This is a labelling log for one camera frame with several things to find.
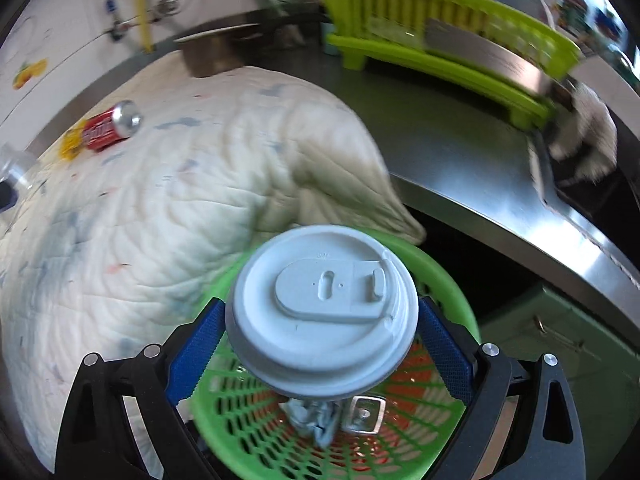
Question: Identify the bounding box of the yellow gas hose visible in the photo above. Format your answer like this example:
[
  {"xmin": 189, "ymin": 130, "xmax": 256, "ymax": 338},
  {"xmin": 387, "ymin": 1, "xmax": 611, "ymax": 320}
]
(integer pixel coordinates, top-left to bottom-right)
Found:
[{"xmin": 127, "ymin": 0, "xmax": 153, "ymax": 53}]

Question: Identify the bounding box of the white rag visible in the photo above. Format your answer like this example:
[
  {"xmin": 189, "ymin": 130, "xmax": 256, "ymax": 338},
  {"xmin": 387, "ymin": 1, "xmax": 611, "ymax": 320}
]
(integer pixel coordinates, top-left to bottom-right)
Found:
[{"xmin": 547, "ymin": 82, "xmax": 621, "ymax": 183}]

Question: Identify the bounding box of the yellow plastic wrapper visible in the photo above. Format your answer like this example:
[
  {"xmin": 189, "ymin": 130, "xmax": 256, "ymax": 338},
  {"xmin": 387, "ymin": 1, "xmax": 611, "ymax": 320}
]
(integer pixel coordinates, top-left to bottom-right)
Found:
[{"xmin": 59, "ymin": 127, "xmax": 88, "ymax": 162}]

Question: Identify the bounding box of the blue and white milk carton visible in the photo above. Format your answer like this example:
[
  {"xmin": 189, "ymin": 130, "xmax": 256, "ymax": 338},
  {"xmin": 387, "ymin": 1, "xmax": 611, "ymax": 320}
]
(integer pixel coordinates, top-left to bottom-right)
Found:
[{"xmin": 280, "ymin": 395, "xmax": 388, "ymax": 447}]

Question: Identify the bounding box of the green dish rack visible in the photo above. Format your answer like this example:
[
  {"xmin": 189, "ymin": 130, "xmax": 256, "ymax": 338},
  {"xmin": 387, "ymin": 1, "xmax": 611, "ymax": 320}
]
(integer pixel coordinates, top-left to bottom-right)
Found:
[{"xmin": 306, "ymin": 0, "xmax": 583, "ymax": 128}]

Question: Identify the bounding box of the teal bottle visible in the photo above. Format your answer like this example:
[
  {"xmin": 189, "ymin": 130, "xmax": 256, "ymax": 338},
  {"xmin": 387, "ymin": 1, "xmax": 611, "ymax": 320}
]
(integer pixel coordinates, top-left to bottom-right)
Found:
[{"xmin": 320, "ymin": 20, "xmax": 346, "ymax": 56}]

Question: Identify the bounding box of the metal pot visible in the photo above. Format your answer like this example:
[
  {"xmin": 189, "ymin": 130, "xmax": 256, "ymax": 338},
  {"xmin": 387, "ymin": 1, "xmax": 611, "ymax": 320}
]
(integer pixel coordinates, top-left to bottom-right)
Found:
[{"xmin": 172, "ymin": 24, "xmax": 261, "ymax": 78}]

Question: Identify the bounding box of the metal water valve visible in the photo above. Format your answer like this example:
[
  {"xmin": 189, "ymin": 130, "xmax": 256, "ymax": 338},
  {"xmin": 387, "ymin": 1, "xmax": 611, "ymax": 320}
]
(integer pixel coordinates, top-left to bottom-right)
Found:
[{"xmin": 107, "ymin": 2, "xmax": 181, "ymax": 41}]

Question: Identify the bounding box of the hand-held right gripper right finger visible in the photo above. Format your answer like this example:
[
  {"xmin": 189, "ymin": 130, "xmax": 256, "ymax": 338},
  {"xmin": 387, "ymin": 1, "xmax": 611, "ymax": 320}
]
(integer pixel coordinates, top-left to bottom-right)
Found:
[{"xmin": 419, "ymin": 296, "xmax": 587, "ymax": 480}]

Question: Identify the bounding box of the green mesh basket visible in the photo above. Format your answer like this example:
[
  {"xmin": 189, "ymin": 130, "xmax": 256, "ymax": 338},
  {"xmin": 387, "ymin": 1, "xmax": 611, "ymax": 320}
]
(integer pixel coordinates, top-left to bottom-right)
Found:
[{"xmin": 189, "ymin": 227, "xmax": 482, "ymax": 480}]

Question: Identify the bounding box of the red soda can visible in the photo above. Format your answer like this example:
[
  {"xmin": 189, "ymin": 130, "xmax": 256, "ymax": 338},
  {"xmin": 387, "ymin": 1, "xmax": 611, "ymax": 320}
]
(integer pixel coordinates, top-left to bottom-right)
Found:
[{"xmin": 80, "ymin": 100, "xmax": 145, "ymax": 153}]

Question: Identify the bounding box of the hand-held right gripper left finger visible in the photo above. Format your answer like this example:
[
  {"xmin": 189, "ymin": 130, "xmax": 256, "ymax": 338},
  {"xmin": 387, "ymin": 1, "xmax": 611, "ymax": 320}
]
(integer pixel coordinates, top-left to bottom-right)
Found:
[{"xmin": 52, "ymin": 297, "xmax": 228, "ymax": 480}]

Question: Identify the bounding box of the green cabinet door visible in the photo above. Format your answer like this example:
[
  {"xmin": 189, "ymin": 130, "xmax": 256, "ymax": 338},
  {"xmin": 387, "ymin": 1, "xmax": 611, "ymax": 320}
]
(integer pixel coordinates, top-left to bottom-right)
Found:
[{"xmin": 480, "ymin": 280, "xmax": 640, "ymax": 480}]

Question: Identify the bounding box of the white quilted blanket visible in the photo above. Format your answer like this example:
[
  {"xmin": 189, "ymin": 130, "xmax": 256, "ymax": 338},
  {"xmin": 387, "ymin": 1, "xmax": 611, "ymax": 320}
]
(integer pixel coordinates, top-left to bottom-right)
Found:
[{"xmin": 0, "ymin": 52, "xmax": 427, "ymax": 476}]

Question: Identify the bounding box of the white paper cup with lid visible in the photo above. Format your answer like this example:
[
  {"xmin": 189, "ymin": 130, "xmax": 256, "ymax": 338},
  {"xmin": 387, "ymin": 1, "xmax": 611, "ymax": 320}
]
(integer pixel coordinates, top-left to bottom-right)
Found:
[{"xmin": 224, "ymin": 225, "xmax": 420, "ymax": 402}]

